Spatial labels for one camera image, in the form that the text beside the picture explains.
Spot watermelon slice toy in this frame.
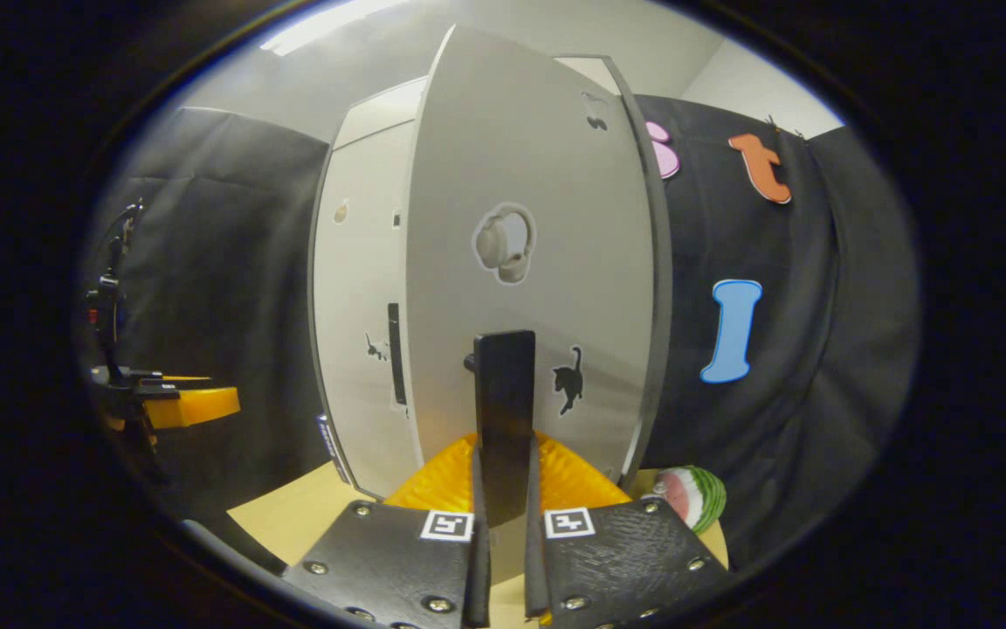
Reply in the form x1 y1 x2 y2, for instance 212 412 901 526
650 465 727 536

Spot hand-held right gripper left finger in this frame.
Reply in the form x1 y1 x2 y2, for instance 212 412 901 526
283 433 492 629

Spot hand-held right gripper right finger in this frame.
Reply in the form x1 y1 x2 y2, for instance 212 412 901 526
524 432 731 629

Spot black backdrop cloth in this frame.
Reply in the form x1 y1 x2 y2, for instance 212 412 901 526
84 94 921 573

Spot black door handle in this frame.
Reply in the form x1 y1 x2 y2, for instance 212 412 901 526
386 302 409 408
465 329 537 529

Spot grey cabinet door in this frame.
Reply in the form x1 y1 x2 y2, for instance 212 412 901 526
311 118 425 501
403 24 674 494

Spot grey double-door shoe cabinet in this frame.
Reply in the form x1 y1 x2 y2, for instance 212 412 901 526
309 54 635 501

